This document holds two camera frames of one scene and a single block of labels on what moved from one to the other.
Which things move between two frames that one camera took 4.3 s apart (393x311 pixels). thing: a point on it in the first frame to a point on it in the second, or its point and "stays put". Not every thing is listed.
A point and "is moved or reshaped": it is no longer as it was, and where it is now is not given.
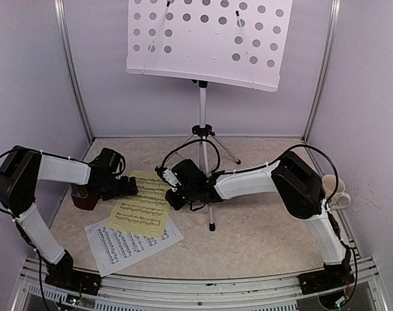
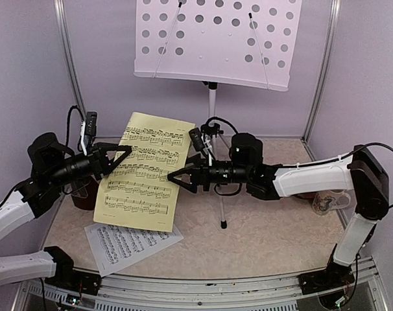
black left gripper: [125, 190] to [98, 160]
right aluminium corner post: [334, 24] stays put
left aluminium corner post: [65, 40] stays put
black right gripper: [175, 204] to [200, 175]
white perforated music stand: [241, 43] is moved or reshaped
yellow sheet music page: [146, 212] is moved or reshaped
